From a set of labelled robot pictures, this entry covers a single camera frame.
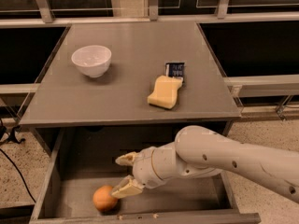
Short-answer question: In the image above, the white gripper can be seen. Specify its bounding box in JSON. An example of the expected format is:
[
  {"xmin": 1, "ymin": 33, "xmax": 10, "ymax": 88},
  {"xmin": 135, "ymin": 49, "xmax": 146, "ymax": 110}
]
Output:
[{"xmin": 110, "ymin": 147, "xmax": 165, "ymax": 199}]

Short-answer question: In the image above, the orange fruit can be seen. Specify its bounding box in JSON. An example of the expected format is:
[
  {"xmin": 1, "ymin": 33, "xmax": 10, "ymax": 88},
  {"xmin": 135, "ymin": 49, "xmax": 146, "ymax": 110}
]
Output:
[{"xmin": 93, "ymin": 185, "xmax": 118, "ymax": 212}]

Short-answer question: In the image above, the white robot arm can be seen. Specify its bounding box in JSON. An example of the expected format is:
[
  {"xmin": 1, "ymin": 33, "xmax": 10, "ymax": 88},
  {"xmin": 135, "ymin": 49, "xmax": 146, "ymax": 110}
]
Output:
[{"xmin": 111, "ymin": 126, "xmax": 299, "ymax": 203}]

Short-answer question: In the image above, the open grey top drawer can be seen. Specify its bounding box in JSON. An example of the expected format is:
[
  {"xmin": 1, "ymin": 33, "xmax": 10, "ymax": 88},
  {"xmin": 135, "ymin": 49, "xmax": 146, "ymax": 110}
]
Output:
[{"xmin": 30, "ymin": 125, "xmax": 261, "ymax": 224}]

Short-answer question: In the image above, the grey counter cabinet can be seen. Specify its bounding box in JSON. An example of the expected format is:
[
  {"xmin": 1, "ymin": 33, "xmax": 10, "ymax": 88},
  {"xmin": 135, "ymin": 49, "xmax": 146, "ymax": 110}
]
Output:
[{"xmin": 21, "ymin": 21, "xmax": 240, "ymax": 154}]

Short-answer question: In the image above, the yellow sponge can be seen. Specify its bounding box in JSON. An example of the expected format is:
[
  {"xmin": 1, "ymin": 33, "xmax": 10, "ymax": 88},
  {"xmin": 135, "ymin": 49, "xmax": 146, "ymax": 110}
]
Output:
[{"xmin": 147, "ymin": 76, "xmax": 183, "ymax": 109}]

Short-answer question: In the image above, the dark blue snack packet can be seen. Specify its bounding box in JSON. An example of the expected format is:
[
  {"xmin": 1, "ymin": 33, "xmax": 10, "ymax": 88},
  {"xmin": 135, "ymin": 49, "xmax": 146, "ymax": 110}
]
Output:
[{"xmin": 165, "ymin": 62, "xmax": 185, "ymax": 83}]

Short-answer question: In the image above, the white ceramic bowl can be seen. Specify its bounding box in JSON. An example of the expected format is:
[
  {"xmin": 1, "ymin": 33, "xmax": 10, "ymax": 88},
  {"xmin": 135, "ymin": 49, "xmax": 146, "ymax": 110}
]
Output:
[{"xmin": 71, "ymin": 45, "xmax": 112, "ymax": 77}]

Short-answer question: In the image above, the black floor cable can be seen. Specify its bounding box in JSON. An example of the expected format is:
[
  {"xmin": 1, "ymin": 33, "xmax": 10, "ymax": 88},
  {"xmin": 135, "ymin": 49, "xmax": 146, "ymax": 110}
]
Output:
[{"xmin": 0, "ymin": 118, "xmax": 36, "ymax": 203}]

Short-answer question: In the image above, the metal railing frame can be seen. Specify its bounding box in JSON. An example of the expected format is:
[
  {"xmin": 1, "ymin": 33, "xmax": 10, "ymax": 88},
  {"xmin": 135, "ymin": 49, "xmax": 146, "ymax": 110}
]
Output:
[{"xmin": 0, "ymin": 0, "xmax": 299, "ymax": 124}]

